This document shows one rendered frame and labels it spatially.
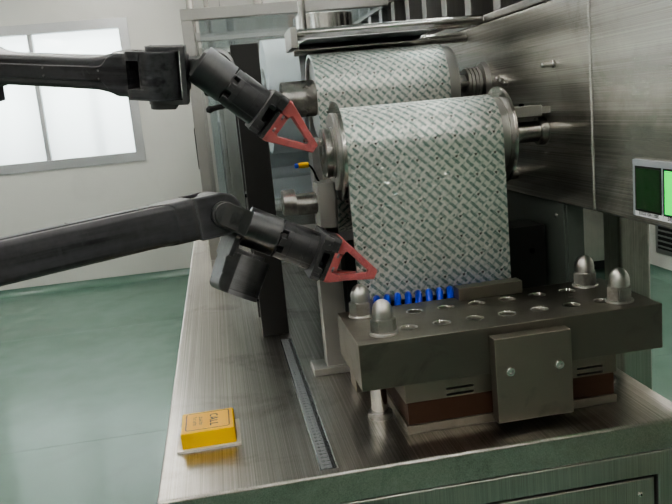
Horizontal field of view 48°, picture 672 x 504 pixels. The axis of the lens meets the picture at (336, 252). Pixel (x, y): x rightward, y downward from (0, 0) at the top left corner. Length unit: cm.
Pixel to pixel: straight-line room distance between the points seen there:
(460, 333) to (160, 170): 581
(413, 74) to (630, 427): 69
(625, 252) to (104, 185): 567
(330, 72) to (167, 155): 536
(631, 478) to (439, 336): 30
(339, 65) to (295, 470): 71
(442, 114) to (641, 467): 54
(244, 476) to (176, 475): 9
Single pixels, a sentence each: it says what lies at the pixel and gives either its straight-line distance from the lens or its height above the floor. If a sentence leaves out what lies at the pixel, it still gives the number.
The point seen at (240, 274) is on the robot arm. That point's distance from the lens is 106.
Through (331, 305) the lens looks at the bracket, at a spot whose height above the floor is 101.
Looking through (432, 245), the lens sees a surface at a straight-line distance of 114.
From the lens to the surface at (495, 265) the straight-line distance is 117.
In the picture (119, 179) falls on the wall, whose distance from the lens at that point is 670.
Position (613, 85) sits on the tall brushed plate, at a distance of 105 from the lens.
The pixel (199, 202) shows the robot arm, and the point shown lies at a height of 121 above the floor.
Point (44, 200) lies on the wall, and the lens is 682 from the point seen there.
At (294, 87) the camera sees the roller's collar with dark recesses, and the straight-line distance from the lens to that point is 137.
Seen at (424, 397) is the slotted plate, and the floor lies 95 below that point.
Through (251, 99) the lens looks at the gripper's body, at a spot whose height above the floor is 134.
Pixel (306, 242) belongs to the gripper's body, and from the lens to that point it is 107.
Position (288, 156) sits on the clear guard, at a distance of 212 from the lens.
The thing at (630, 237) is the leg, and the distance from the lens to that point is 142.
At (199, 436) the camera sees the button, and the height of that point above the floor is 92.
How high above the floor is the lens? 132
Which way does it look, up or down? 11 degrees down
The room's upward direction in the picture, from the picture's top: 5 degrees counter-clockwise
